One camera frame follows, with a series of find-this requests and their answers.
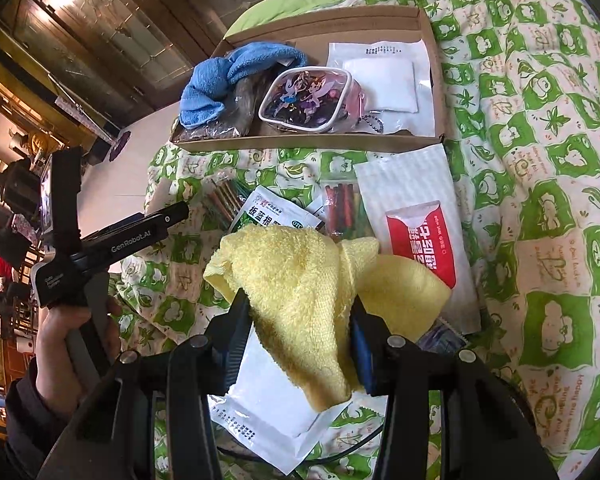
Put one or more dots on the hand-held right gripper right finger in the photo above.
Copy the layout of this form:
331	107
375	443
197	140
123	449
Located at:
365	365

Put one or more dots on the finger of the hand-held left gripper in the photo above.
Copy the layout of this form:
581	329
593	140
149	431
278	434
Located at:
165	220

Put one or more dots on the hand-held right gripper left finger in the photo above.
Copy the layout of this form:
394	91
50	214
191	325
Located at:
230	345

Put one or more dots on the bag of brown and green sticks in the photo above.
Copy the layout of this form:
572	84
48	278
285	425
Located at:
222	200

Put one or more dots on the white pouch with pad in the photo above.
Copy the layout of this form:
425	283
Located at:
260	410
385	80

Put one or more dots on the yellow towel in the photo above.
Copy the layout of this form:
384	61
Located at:
300	300

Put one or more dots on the green and white medicine packet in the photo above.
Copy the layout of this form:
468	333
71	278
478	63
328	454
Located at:
270	210

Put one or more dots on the clear bag of brown fibre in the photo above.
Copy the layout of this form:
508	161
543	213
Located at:
240	107

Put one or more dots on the blue towel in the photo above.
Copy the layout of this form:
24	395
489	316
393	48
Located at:
215	85

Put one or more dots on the shallow cardboard box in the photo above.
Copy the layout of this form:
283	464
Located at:
305	143

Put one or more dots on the bag of red and black sticks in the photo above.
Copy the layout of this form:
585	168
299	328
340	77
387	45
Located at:
340	205

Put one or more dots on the clear cartoon print pouch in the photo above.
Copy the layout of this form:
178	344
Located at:
300	100

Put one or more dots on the white packet with red label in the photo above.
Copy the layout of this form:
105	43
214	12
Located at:
410	185

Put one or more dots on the person's left forearm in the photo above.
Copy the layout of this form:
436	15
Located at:
25	430

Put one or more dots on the person's left hand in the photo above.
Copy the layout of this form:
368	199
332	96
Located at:
55	360

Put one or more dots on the cluttered wooden shelf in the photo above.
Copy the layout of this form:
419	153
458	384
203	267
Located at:
10	210

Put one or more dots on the purple floor mop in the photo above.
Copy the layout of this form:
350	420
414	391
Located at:
120	144

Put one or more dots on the blue-green striped packet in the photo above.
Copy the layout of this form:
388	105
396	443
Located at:
445	340

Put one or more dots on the wooden glass-panel doors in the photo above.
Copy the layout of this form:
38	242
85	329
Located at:
105	25

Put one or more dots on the light green bed sheet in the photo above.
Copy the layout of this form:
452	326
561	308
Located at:
290	5

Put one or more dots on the green and white printed quilt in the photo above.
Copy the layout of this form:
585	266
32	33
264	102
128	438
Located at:
530	160

